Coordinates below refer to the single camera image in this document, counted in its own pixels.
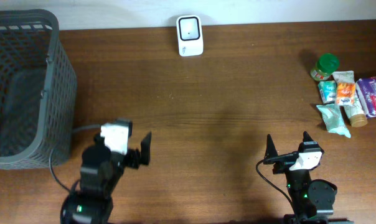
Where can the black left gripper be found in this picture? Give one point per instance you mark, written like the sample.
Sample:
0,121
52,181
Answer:
136,158

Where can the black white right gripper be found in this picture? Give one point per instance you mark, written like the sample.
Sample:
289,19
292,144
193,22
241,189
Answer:
287,158

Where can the teal wet wipes pack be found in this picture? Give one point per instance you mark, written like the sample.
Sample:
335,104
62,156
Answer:
332,117

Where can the small teal tissue pack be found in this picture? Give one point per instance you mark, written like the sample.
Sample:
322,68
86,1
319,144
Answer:
327,91

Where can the white Pantene tube gold cap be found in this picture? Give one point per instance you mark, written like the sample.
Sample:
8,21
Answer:
355,112

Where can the orange tissue pack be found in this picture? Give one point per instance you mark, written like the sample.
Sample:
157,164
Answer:
345,94

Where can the green lidded jar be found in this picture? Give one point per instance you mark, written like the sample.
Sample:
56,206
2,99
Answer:
324,67

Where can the purple red Carefree pad pack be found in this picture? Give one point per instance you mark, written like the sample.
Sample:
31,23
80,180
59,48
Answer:
366,90

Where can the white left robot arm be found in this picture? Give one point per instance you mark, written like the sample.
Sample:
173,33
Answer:
103,164

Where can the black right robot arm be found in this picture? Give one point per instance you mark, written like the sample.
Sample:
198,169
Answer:
311,199

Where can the grey plastic basket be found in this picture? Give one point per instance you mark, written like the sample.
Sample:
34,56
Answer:
38,88

